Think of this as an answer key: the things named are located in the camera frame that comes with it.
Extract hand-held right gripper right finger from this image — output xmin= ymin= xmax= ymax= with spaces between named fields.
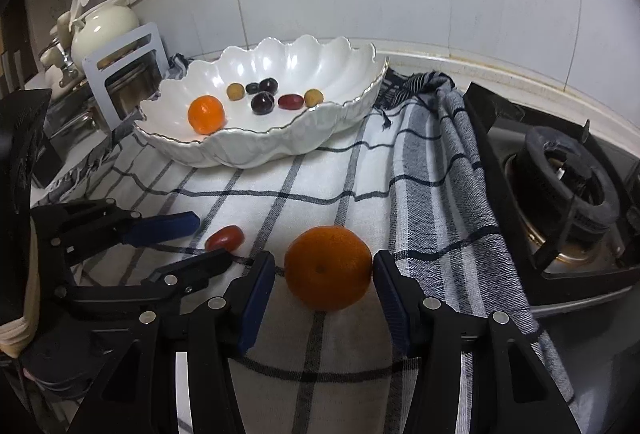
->
xmin=372 ymin=250 xmax=583 ymax=434

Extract cream ceramic teapot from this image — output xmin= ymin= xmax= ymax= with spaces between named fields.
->
xmin=71 ymin=0 xmax=140 ymax=72

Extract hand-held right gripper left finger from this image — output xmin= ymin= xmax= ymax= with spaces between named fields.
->
xmin=67 ymin=250 xmax=277 ymax=434

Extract black and white checked cloth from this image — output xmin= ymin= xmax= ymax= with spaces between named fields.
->
xmin=30 ymin=54 xmax=581 ymax=434

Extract stainless steel container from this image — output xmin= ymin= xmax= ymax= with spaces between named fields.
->
xmin=45 ymin=59 xmax=163 ymax=155

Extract cream ceramic cup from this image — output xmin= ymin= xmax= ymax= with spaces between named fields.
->
xmin=54 ymin=10 xmax=75 ymax=40

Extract red grape tomato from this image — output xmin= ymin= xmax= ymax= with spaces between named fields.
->
xmin=205 ymin=225 xmax=245 ymax=251

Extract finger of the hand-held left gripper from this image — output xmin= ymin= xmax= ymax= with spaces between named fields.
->
xmin=31 ymin=198 xmax=201 ymax=265
xmin=50 ymin=248 xmax=232 ymax=315

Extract orange mandarin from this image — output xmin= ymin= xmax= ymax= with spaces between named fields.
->
xmin=188 ymin=95 xmax=227 ymax=136
xmin=284 ymin=225 xmax=373 ymax=312

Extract white plastic holder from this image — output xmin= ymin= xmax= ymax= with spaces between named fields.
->
xmin=82 ymin=24 xmax=168 ymax=127

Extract black gas stove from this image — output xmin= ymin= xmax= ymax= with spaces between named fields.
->
xmin=462 ymin=82 xmax=640 ymax=320

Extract person's left forearm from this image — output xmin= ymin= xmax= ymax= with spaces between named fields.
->
xmin=0 ymin=234 xmax=40 ymax=360

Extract white scalloped ceramic bowl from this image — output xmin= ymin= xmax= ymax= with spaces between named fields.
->
xmin=132 ymin=34 xmax=390 ymax=169

